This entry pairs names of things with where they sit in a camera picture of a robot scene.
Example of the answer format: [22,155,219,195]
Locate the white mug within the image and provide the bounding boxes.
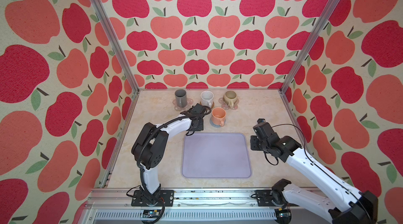
[200,90,214,106]

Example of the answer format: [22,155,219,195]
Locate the lavender silicone tray mat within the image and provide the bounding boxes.
[182,133,252,179]

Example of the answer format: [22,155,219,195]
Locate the aluminium frame post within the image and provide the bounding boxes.
[279,0,340,95]
[90,0,140,95]

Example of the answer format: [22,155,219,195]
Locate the beige mug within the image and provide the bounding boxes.
[223,90,238,110]

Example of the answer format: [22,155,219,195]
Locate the orange mug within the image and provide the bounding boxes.
[211,107,226,124]

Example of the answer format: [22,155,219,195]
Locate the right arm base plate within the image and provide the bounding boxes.
[251,190,297,207]

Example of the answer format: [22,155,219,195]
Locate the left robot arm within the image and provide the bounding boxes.
[131,115,204,197]

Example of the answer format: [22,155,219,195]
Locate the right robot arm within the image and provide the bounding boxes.
[250,134,378,224]

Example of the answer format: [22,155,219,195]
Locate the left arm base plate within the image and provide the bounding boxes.
[131,189,174,207]

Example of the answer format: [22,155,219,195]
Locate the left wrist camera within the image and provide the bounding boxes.
[191,103,207,115]

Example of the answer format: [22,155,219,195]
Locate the grey round knitted coaster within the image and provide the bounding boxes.
[210,120,226,128]

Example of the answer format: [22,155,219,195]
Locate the left aluminium frame post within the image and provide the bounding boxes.
[90,0,140,95]

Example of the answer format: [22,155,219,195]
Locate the grey mug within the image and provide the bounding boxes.
[175,89,187,108]

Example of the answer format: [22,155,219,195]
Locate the right aluminium frame post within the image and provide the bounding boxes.
[279,0,340,95]

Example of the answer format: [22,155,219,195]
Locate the pink flower coaster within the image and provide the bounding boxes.
[172,98,194,111]
[218,98,239,110]

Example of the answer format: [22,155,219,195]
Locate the front aluminium rail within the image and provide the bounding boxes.
[75,188,330,224]

